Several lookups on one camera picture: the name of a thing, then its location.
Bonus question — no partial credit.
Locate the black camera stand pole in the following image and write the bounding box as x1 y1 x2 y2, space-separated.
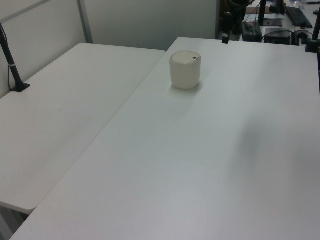
0 21 31 93

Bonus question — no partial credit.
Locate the black keyboard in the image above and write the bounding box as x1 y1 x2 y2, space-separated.
284 6 313 28

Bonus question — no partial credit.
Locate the brown cardboard piece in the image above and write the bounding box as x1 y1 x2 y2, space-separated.
246 6 271 15

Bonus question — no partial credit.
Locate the black flat pad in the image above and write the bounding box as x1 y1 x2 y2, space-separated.
262 18 283 27

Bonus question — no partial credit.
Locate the black clamp pole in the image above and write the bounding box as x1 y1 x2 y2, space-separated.
304 9 320 53

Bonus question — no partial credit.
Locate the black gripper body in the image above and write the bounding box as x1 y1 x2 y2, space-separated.
222 11 232 32

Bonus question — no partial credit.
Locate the black computer box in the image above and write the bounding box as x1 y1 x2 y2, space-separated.
263 27 294 45

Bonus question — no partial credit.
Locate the grey partition post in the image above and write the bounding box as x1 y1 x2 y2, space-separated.
77 0 94 45

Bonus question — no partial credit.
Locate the black cable bundle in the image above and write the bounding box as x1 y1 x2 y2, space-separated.
231 0 250 36

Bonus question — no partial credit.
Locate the grey partition rail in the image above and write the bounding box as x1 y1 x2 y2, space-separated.
0 0 51 23

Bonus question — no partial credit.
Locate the black monitor stand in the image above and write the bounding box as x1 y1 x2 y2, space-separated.
258 0 267 26

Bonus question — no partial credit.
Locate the white side table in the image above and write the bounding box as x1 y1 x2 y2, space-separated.
0 42 167 211

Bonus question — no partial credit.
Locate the black green electronics box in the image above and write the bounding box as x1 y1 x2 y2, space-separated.
241 21 263 43

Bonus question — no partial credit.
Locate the small black device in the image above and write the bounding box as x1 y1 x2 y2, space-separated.
293 29 310 46

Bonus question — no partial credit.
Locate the beige lidded trash bin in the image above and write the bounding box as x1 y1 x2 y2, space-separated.
169 50 202 90

